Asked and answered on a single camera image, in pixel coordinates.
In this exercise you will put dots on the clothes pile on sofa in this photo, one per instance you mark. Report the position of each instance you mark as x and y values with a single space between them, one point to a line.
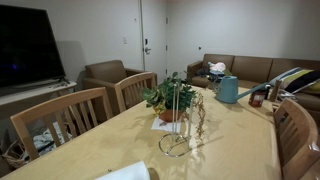
214 71

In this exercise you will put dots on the near left wooden chair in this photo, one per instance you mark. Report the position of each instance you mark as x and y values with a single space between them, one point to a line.
74 113

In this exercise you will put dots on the white paper under plant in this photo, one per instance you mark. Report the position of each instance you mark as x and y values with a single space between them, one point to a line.
159 124

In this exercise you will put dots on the wooden chair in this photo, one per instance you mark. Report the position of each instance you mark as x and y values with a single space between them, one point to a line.
129 90
297 137
74 113

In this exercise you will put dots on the white tv stand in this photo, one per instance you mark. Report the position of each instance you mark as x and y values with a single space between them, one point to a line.
36 92

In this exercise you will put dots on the wicker basket with cloth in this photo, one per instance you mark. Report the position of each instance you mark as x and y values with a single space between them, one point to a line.
18 154

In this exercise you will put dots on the potted green plant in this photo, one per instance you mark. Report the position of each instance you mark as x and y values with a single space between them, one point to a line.
161 97

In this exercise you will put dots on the white tissue roll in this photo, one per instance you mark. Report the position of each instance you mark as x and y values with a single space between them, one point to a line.
136 171

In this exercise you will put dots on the brown leather armchair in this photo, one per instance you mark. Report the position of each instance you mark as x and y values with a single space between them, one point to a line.
107 74

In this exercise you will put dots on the teal watering can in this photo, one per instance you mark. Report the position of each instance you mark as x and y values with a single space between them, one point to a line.
228 90

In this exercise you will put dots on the black flat screen television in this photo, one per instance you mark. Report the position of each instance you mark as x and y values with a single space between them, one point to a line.
28 50

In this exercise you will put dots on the brown leather sofa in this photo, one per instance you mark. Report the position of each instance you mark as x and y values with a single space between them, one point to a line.
255 70

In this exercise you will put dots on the right wooden chair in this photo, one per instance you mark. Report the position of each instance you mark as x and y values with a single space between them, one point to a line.
297 137

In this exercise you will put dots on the far left wooden chair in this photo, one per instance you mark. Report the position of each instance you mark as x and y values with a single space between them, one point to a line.
129 90

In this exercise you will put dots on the striped cushion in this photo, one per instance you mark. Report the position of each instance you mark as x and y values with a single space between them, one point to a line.
299 80

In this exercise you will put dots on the red jar with black lid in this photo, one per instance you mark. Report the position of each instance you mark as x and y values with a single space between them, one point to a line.
257 98

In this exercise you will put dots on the metal paper towel holder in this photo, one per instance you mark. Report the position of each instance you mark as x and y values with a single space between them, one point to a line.
174 144

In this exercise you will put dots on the white door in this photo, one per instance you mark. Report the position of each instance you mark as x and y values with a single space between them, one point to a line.
153 24

